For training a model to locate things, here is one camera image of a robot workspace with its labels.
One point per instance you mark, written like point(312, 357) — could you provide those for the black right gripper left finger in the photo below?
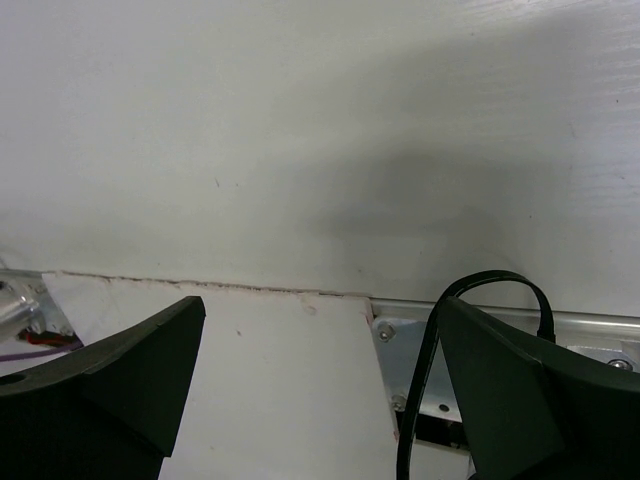
point(110, 410)

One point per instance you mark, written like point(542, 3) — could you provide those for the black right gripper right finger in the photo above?
point(534, 410)

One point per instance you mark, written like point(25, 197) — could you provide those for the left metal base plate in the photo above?
point(29, 312)

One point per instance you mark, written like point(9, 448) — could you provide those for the metal base plate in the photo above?
point(398, 333)
point(29, 312)

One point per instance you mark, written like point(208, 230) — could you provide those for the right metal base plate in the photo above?
point(398, 333)

